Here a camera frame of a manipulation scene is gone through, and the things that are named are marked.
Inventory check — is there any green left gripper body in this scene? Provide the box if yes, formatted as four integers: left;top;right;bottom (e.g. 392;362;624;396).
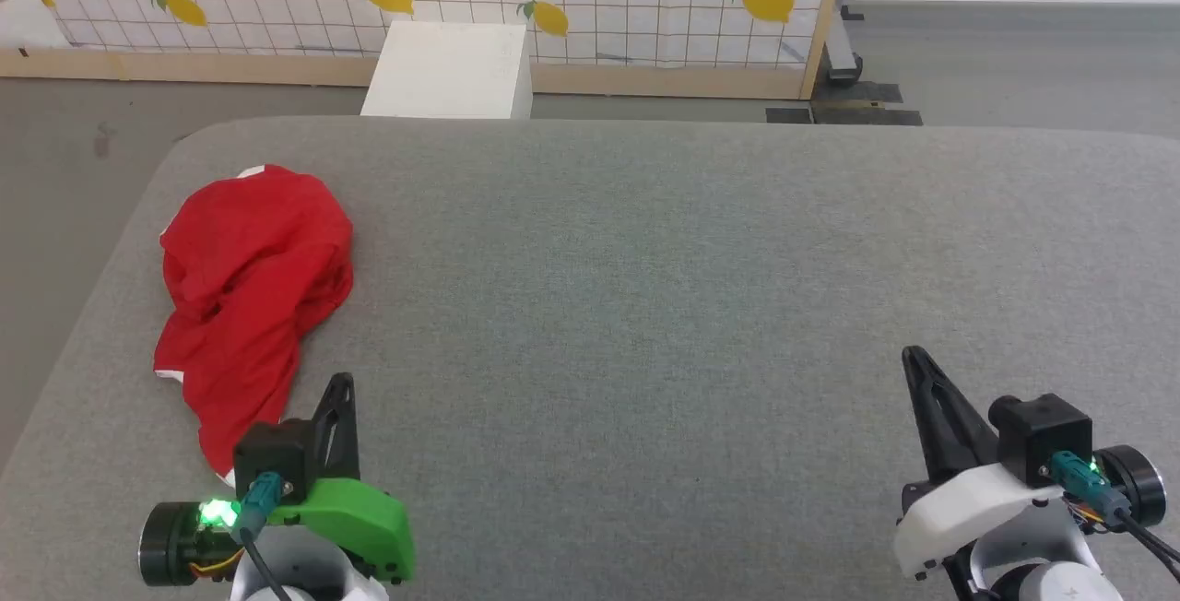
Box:
138;478;417;588

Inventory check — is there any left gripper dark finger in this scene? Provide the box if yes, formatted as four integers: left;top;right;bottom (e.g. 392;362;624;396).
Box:
307;371;362;484

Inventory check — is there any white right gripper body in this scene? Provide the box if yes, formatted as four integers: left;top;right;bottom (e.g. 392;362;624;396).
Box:
892;445;1168;582

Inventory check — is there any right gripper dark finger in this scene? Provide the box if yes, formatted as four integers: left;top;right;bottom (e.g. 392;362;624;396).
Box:
901;345;1002;484

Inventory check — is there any red cloth garment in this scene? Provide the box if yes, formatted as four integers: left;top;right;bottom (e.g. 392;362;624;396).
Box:
152;163;356;487

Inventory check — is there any white box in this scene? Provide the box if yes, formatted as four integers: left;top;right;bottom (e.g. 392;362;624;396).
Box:
360;20;534;120

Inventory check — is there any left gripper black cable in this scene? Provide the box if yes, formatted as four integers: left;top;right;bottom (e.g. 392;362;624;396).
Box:
235;472;298;601

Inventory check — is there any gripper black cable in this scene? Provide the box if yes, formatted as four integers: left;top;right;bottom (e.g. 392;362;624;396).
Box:
1051;452;1180;583
235;472;298;601

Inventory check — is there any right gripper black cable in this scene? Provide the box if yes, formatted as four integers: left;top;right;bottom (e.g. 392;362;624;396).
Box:
1051;452;1180;583

